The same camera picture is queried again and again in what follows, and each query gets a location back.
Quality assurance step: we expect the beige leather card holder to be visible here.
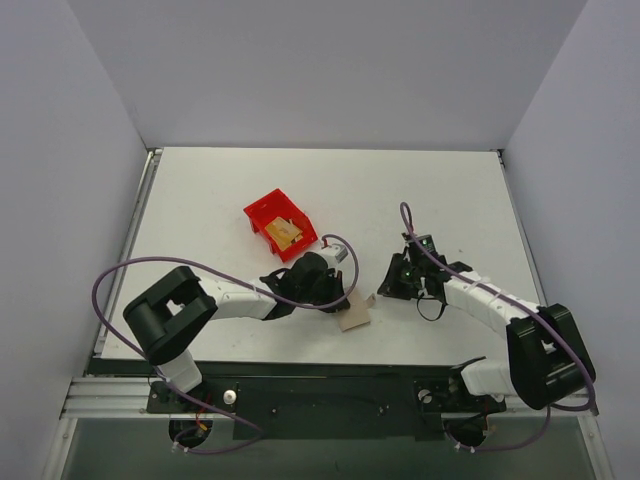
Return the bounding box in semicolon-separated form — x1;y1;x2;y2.
336;289;376;333

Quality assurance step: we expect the red plastic bin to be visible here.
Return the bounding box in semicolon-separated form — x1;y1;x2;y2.
243;189;318;263

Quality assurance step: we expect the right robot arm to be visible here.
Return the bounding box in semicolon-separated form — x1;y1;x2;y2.
378;234;596;410

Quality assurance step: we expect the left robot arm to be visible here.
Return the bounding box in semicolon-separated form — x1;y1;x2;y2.
123;252;350;412

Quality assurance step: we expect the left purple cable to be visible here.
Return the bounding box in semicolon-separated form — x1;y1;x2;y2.
92;232;357;455

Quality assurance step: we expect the purple cable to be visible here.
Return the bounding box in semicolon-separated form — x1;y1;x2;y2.
92;232;357;455
398;201;599;454

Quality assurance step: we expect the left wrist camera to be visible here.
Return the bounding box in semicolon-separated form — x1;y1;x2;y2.
319;243;349;268

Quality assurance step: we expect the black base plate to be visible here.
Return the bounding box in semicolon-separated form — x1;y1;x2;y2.
147;362;506;441

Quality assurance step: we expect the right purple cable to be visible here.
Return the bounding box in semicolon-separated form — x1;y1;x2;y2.
398;201;599;454

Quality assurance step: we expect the aluminium frame rail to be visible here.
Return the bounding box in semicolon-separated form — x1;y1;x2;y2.
60;377;150;419

